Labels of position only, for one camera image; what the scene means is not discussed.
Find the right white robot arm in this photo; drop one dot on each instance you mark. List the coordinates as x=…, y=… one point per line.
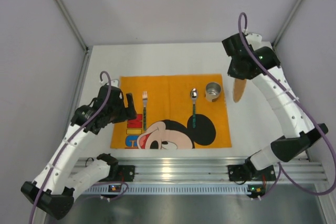
x=299, y=133

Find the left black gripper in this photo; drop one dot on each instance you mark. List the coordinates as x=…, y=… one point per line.
x=125, y=107

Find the metal cup with beige sleeve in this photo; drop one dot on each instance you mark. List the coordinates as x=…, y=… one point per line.
x=212, y=91

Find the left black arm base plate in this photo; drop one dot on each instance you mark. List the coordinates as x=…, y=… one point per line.
x=122, y=173

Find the fork with teal handle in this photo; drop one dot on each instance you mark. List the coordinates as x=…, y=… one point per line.
x=144, y=101

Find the orange cartoon mouse placemat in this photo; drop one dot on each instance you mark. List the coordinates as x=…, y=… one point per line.
x=169, y=114

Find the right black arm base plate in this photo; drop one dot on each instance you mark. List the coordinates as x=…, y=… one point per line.
x=244, y=173

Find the round woven wicker plate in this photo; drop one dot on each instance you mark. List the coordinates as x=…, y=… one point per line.
x=238, y=89

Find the spoon with teal handle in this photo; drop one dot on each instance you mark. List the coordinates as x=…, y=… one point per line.
x=194, y=96

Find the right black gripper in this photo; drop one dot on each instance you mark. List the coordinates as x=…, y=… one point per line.
x=239, y=72

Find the slotted grey cable duct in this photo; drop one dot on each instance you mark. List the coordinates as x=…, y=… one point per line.
x=170, y=189

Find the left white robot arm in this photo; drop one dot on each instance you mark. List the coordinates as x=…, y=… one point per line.
x=54, y=190

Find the aluminium frame rail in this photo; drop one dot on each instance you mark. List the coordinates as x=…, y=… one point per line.
x=178, y=170

